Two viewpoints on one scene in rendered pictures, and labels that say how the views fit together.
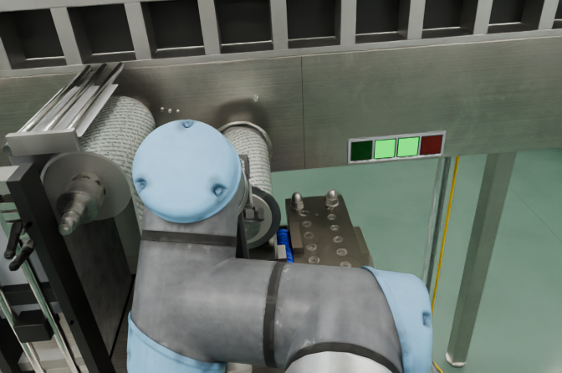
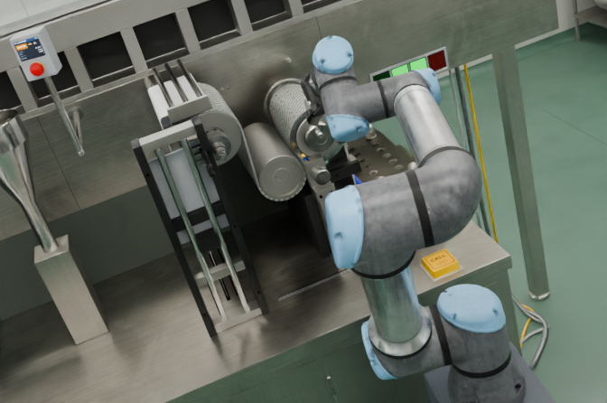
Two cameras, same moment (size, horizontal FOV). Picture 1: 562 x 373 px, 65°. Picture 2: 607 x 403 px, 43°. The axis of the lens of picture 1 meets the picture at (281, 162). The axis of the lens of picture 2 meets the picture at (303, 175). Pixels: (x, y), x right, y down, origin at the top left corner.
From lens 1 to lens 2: 122 cm
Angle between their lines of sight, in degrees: 7
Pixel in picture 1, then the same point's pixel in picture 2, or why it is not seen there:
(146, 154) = (321, 51)
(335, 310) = (403, 80)
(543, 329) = not seen: outside the picture
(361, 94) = (369, 34)
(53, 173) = not seen: hidden behind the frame
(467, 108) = (455, 23)
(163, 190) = (331, 60)
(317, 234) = (368, 158)
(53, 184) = not seen: hidden behind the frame
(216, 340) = (366, 107)
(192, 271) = (349, 89)
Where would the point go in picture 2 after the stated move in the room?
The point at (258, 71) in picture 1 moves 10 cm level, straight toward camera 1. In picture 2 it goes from (284, 37) to (295, 46)
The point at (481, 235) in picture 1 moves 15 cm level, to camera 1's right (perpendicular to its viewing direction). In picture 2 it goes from (514, 143) to (552, 128)
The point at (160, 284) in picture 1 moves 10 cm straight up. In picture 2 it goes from (339, 96) to (325, 47)
